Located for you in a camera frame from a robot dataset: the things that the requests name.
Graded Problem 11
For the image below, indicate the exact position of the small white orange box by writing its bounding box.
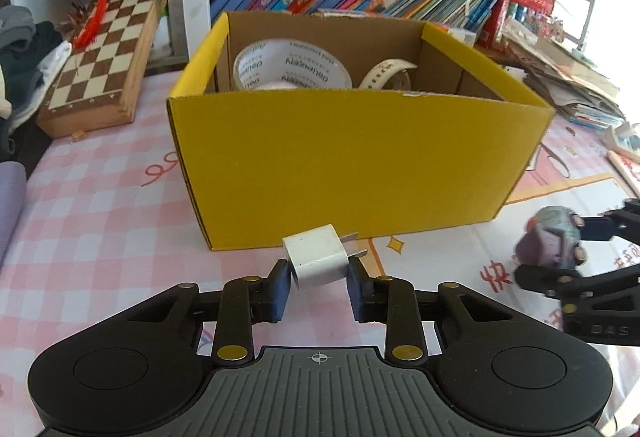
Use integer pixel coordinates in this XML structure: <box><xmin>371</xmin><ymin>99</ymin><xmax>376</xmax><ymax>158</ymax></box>
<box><xmin>440</xmin><ymin>24</ymin><xmax>478</xmax><ymax>47</ymax></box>

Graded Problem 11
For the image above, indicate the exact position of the white plug adapter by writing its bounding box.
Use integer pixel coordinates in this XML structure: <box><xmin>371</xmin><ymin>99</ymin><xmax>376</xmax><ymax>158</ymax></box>
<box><xmin>282</xmin><ymin>223</ymin><xmax>368</xmax><ymax>290</ymax></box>

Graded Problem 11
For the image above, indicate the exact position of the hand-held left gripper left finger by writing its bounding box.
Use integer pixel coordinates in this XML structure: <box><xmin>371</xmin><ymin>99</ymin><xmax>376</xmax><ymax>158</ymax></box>
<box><xmin>107</xmin><ymin>259</ymin><xmax>293</xmax><ymax>363</ymax></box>

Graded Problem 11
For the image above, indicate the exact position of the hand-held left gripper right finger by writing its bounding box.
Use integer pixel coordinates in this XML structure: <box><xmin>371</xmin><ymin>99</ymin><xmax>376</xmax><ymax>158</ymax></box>
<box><xmin>346</xmin><ymin>261</ymin><xmax>536</xmax><ymax>362</ymax></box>

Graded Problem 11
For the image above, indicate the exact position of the cream flat board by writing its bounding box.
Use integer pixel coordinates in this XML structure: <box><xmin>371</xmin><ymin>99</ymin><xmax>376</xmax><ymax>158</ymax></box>
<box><xmin>607</xmin><ymin>150</ymin><xmax>640</xmax><ymax>198</ymax></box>

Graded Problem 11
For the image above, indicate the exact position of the stack of papers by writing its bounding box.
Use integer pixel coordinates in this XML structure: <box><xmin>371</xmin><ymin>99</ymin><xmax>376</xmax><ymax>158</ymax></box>
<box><xmin>502</xmin><ymin>17</ymin><xmax>626</xmax><ymax>130</ymax></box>

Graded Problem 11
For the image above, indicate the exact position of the beige patterned tape roll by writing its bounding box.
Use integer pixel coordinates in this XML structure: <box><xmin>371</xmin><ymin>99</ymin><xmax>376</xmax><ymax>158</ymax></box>
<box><xmin>359</xmin><ymin>58</ymin><xmax>418</xmax><ymax>90</ymax></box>

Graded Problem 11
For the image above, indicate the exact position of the white power strip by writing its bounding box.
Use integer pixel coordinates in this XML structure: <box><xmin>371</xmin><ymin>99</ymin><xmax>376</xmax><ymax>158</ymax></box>
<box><xmin>602</xmin><ymin>122</ymin><xmax>640</xmax><ymax>153</ymax></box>

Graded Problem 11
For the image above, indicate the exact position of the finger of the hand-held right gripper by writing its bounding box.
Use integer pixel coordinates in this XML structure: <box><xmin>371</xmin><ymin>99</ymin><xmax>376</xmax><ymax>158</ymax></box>
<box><xmin>570</xmin><ymin>200</ymin><xmax>640</xmax><ymax>243</ymax></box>
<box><xmin>515</xmin><ymin>262</ymin><xmax>640</xmax><ymax>301</ymax></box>

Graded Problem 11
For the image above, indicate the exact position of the pile of clothes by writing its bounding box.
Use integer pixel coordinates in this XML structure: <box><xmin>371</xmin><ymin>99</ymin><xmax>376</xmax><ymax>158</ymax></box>
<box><xmin>0</xmin><ymin>4</ymin><xmax>73</xmax><ymax>158</ymax></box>

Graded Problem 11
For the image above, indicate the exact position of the yellow cardboard box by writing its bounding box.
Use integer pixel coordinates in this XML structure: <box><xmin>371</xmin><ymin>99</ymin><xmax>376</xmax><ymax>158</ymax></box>
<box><xmin>166</xmin><ymin>11</ymin><xmax>556</xmax><ymax>252</ymax></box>

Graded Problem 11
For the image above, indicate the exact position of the purple cloth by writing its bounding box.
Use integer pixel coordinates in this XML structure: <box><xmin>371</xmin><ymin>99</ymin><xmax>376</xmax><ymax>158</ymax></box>
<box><xmin>0</xmin><ymin>161</ymin><xmax>27</xmax><ymax>263</ymax></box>

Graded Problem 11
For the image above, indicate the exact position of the grey toy car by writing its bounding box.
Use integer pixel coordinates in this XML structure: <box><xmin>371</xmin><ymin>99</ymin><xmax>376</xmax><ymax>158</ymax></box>
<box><xmin>515</xmin><ymin>206</ymin><xmax>588</xmax><ymax>268</ymax></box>

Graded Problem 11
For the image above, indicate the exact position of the wooden chessboard box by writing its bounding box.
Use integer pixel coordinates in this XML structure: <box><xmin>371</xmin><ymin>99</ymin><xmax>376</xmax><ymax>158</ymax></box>
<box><xmin>36</xmin><ymin>0</ymin><xmax>168</xmax><ymax>140</ymax></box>

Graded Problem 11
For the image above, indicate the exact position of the clear packing tape roll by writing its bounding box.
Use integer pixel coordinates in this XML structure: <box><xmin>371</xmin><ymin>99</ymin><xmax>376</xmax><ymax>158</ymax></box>
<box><xmin>232</xmin><ymin>38</ymin><xmax>353</xmax><ymax>91</ymax></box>

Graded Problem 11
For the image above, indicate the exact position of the red book box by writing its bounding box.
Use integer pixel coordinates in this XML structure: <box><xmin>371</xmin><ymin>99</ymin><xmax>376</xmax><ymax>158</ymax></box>
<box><xmin>482</xmin><ymin>0</ymin><xmax>555</xmax><ymax>49</ymax></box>

